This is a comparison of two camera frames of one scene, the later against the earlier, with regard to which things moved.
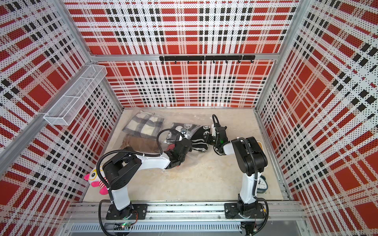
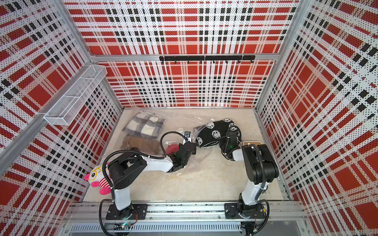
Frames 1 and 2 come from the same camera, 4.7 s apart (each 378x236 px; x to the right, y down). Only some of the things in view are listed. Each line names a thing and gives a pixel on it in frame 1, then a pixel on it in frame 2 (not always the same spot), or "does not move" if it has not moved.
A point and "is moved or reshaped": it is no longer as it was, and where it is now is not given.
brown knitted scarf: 141,143 does not move
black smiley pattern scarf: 196,133 is moved or reshaped
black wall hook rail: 208,57 does not move
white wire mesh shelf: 64,111 does not move
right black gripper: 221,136 → 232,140
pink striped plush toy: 95,180 does not move
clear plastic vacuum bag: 150,132 is moved or reshaped
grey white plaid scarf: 145,124 does not move
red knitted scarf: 171,146 does not move
